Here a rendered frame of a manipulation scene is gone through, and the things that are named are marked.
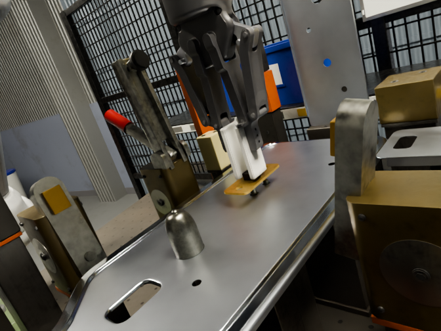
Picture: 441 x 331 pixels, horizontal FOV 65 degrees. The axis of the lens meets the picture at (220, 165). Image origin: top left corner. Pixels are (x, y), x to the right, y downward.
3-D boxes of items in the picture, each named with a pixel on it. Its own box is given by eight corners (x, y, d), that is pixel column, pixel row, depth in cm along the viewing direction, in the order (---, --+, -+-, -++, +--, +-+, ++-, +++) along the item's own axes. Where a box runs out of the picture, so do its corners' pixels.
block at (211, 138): (270, 314, 66) (210, 136, 55) (254, 310, 68) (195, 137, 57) (279, 302, 68) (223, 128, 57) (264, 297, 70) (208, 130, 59)
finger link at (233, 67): (220, 31, 40) (229, 25, 39) (254, 119, 43) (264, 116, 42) (199, 37, 38) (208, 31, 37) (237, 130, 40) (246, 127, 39)
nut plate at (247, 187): (246, 195, 41) (243, 186, 41) (222, 194, 43) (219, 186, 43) (281, 165, 46) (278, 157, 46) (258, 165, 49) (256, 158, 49)
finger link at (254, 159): (247, 119, 43) (252, 118, 43) (262, 169, 45) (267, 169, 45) (233, 127, 41) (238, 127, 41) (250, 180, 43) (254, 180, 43)
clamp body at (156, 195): (232, 351, 61) (161, 170, 50) (194, 333, 68) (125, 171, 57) (252, 324, 65) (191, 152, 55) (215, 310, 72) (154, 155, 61)
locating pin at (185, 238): (195, 274, 35) (172, 219, 33) (174, 268, 37) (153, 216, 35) (214, 255, 37) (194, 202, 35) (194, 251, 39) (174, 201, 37)
